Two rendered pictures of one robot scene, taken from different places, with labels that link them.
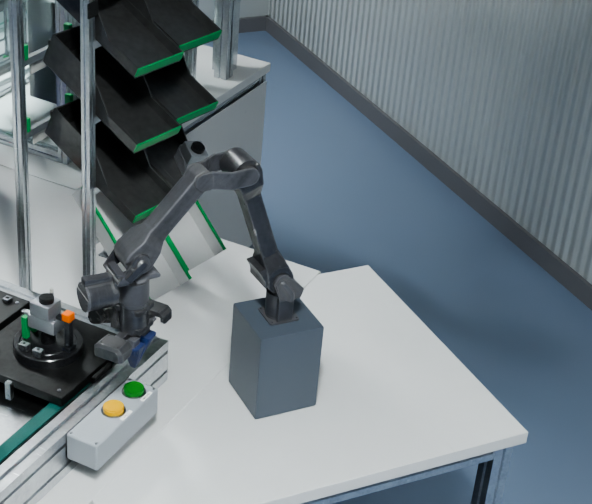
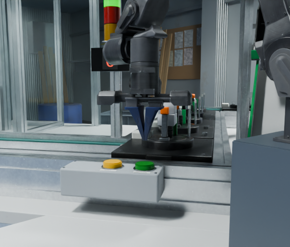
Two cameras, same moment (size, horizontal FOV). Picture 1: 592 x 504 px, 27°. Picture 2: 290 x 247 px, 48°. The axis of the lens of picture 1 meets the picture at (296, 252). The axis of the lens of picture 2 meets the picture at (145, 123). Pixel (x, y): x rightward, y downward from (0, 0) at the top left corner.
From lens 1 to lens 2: 2.28 m
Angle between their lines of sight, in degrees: 76
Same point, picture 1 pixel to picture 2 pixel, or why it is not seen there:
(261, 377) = (233, 207)
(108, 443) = (75, 177)
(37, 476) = (39, 174)
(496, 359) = not seen: outside the picture
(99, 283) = (118, 37)
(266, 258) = (270, 25)
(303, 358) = not seen: outside the picture
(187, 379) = not seen: hidden behind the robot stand
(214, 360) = not seen: outside the picture
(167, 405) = (196, 221)
